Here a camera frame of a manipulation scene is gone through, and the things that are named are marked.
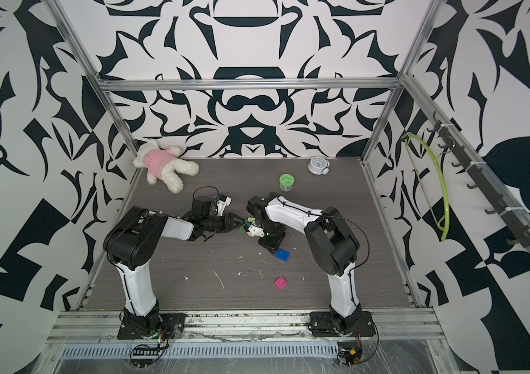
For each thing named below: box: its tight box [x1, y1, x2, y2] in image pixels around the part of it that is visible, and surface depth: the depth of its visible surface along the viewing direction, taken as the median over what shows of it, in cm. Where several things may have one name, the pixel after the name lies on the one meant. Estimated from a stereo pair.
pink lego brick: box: [274, 276, 288, 290], surface depth 83 cm
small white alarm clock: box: [307, 156, 330, 176], surface depth 117 cm
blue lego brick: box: [272, 248, 291, 263], surface depth 89 cm
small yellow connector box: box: [345, 349, 363, 366], surface depth 72 cm
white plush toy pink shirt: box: [132, 138, 200, 195], surface depth 110 cm
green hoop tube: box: [402, 133, 450, 242], surface depth 72 cm
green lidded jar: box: [279, 173, 295, 192], surface depth 108 cm
